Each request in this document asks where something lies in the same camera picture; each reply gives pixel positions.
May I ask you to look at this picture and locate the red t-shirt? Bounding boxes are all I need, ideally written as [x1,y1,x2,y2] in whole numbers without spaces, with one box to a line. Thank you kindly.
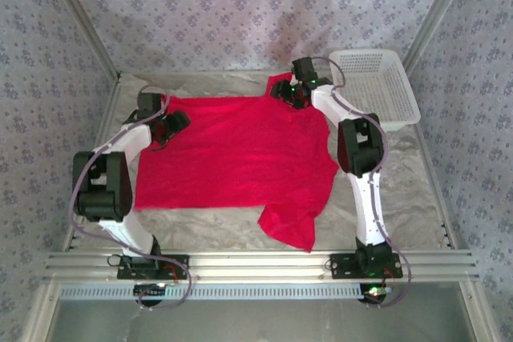
[134,72,340,254]

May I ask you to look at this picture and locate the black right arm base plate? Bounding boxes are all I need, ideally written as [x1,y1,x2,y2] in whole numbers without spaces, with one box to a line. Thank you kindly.
[330,253,404,279]

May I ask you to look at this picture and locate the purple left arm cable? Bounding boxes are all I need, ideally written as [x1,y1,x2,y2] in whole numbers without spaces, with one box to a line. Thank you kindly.
[68,85,193,313]

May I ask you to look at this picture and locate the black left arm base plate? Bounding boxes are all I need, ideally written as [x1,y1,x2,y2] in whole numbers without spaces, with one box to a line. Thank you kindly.
[116,253,190,280]

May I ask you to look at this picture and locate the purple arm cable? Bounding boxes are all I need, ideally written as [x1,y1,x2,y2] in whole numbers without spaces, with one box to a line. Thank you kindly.
[68,85,193,313]
[310,56,413,311]

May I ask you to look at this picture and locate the black controller board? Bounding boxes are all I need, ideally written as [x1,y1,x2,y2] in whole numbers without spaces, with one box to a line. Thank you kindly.
[133,283,168,306]
[360,284,392,305]

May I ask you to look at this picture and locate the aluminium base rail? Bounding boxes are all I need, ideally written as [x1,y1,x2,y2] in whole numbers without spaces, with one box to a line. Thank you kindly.
[42,249,481,282]

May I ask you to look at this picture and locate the aluminium table side rail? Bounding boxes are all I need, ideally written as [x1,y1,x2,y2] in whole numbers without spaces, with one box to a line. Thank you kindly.
[63,75,123,253]
[412,123,460,251]

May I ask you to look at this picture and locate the white perforated plastic basket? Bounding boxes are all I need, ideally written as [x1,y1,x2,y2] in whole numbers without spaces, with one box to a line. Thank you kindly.
[328,48,422,133]

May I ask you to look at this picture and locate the aluminium upright frame post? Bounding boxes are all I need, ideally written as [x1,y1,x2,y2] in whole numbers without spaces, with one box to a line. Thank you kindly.
[400,0,478,74]
[39,0,123,78]

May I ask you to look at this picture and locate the aluminium frame leg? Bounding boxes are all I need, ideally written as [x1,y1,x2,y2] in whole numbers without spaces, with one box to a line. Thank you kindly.
[19,281,61,342]
[458,281,498,342]

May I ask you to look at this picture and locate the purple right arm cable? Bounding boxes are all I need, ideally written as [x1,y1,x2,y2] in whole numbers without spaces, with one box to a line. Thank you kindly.
[310,56,413,311]

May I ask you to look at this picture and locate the grey slotted cable duct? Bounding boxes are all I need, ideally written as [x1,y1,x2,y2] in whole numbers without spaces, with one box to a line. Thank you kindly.
[59,282,364,302]

